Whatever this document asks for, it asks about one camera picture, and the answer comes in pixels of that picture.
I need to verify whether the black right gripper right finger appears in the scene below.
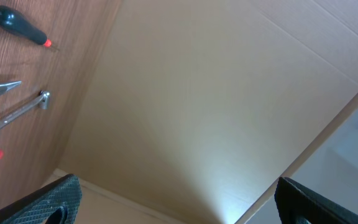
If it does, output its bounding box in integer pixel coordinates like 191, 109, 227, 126
274, 177, 358, 224

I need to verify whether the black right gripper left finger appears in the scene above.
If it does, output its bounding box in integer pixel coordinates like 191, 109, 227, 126
0, 174, 82, 224

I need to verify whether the black red-collar screwdriver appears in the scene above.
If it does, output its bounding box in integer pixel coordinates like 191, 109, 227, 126
0, 6, 52, 48

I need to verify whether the silver L-shaped socket wrench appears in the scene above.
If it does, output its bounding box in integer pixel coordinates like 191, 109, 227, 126
0, 90, 51, 132

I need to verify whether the beige cardboard panel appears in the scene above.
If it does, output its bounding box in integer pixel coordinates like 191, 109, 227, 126
58, 0, 358, 223

